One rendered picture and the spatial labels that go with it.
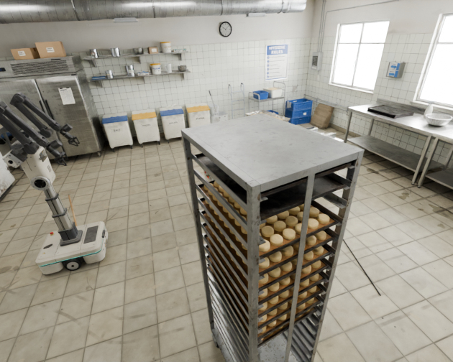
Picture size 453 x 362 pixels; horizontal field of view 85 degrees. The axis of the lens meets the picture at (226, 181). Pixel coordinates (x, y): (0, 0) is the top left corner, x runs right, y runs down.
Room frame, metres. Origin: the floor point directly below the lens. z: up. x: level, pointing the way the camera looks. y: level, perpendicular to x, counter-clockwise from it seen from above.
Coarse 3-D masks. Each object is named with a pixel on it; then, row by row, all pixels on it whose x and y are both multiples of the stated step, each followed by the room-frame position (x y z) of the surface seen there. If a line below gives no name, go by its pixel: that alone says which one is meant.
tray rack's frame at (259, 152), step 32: (192, 128) 1.20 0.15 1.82; (224, 128) 1.17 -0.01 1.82; (256, 128) 1.14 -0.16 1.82; (288, 128) 1.11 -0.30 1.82; (224, 160) 0.80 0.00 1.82; (256, 160) 0.79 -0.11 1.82; (288, 160) 0.77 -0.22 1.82; (320, 160) 0.76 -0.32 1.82; (352, 160) 0.80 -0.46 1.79; (256, 192) 0.62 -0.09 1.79; (352, 192) 0.82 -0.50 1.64; (256, 224) 0.62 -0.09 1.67; (256, 256) 0.62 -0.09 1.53; (256, 288) 0.62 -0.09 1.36; (256, 320) 0.62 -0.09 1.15; (320, 320) 0.81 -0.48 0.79; (224, 352) 0.99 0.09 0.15; (256, 352) 0.62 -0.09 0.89; (288, 352) 0.73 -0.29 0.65
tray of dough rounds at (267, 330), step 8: (208, 256) 1.18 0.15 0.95; (216, 272) 1.05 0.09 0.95; (232, 296) 0.88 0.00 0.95; (304, 304) 0.80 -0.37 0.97; (312, 304) 0.81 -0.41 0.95; (288, 312) 0.76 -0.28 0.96; (296, 312) 0.77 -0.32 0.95; (248, 320) 0.74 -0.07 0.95; (280, 320) 0.73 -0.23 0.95; (288, 320) 0.72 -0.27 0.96; (264, 328) 0.68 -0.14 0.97; (272, 328) 0.69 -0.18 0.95; (264, 336) 0.65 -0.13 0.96
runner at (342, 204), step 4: (332, 192) 0.87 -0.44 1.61; (324, 196) 0.89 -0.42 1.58; (328, 196) 0.89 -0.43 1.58; (332, 196) 0.87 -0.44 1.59; (336, 196) 0.85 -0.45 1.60; (328, 200) 0.86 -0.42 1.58; (332, 200) 0.85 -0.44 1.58; (336, 200) 0.85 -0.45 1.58; (340, 200) 0.83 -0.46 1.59; (344, 200) 0.82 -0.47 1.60; (336, 204) 0.83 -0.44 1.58; (340, 204) 0.83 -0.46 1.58; (344, 204) 0.81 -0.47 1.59; (340, 208) 0.80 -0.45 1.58
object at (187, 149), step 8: (184, 144) 1.16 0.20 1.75; (184, 152) 1.18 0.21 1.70; (192, 160) 1.17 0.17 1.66; (192, 168) 1.17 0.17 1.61; (192, 176) 1.17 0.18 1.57; (192, 184) 1.17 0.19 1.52; (192, 192) 1.16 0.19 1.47; (192, 200) 1.17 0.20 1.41; (200, 224) 1.17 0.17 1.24; (200, 232) 1.17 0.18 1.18; (200, 240) 1.17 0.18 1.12; (200, 248) 1.16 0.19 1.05; (200, 256) 1.17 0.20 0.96; (208, 280) 1.17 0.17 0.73; (208, 288) 1.17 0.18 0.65; (208, 296) 1.17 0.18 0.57; (208, 304) 1.16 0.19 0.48; (208, 312) 1.18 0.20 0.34
